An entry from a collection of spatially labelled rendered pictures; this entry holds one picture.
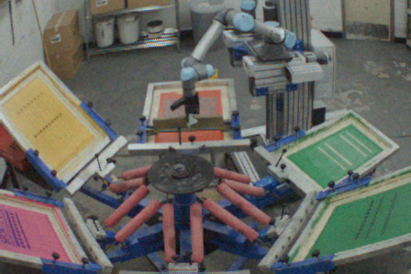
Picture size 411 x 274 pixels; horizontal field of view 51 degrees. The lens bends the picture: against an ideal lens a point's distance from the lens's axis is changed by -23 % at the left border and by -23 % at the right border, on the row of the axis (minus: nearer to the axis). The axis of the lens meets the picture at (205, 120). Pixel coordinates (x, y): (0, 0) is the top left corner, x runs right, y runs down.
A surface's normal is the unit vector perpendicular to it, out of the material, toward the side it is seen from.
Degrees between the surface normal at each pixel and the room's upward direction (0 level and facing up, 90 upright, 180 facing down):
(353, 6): 90
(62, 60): 90
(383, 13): 90
